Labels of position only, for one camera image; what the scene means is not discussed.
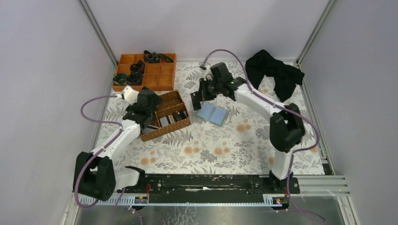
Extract green card holder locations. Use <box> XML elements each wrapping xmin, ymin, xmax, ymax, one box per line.
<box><xmin>196</xmin><ymin>102</ymin><xmax>228</xmax><ymax>126</ymax></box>

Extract woven brown basket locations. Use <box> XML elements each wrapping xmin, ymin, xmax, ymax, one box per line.
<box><xmin>140</xmin><ymin>90</ymin><xmax>191</xmax><ymax>142</ymax></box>

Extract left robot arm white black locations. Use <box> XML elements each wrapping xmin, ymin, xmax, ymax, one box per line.
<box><xmin>72</xmin><ymin>85</ymin><xmax>162</xmax><ymax>203</ymax></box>

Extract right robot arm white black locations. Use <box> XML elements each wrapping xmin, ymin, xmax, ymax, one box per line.
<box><xmin>191</xmin><ymin>62</ymin><xmax>306</xmax><ymax>180</ymax></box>

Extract card in basket lower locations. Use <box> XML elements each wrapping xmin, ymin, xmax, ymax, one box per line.
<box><xmin>143</xmin><ymin>125</ymin><xmax>159</xmax><ymax>134</ymax></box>

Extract black item in basket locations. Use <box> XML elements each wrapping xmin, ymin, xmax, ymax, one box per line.
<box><xmin>172</xmin><ymin>111</ymin><xmax>187</xmax><ymax>122</ymax></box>

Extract orange divided tray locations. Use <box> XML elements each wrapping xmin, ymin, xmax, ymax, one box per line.
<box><xmin>113</xmin><ymin>51</ymin><xmax>176</xmax><ymax>91</ymax></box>

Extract black cloth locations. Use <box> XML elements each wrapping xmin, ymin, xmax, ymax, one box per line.
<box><xmin>245</xmin><ymin>49</ymin><xmax>305</xmax><ymax>102</ymax></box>

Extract floral table mat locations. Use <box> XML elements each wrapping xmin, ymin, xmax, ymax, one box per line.
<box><xmin>113</xmin><ymin>62</ymin><xmax>325</xmax><ymax>175</ymax></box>

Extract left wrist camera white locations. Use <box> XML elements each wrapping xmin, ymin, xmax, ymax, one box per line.
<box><xmin>121</xmin><ymin>85</ymin><xmax>139</xmax><ymax>104</ymax></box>

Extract black strap coil lower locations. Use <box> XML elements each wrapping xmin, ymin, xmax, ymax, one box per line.
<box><xmin>128</xmin><ymin>72</ymin><xmax>144</xmax><ymax>86</ymax></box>

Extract black strap coil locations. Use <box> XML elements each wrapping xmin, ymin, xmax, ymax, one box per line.
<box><xmin>128</xmin><ymin>72</ymin><xmax>144</xmax><ymax>86</ymax></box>
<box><xmin>130</xmin><ymin>60</ymin><xmax>146</xmax><ymax>74</ymax></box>
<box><xmin>113</xmin><ymin>73</ymin><xmax>130</xmax><ymax>86</ymax></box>

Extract black strap coil left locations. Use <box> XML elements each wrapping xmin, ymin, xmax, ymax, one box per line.
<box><xmin>113</xmin><ymin>73</ymin><xmax>130</xmax><ymax>86</ymax></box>

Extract black strap coil middle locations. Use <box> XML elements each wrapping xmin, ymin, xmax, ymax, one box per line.
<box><xmin>130</xmin><ymin>60</ymin><xmax>146</xmax><ymax>74</ymax></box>

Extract black strap top tray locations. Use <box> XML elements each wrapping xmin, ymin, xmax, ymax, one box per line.
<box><xmin>143</xmin><ymin>50</ymin><xmax>174</xmax><ymax>64</ymax></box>

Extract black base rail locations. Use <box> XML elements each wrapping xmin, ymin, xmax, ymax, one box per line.
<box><xmin>125</xmin><ymin>173</ymin><xmax>300</xmax><ymax>198</ymax></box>

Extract white slotted cable duct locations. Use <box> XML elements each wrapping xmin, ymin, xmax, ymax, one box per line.
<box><xmin>97</xmin><ymin>194</ymin><xmax>289</xmax><ymax>207</ymax></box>

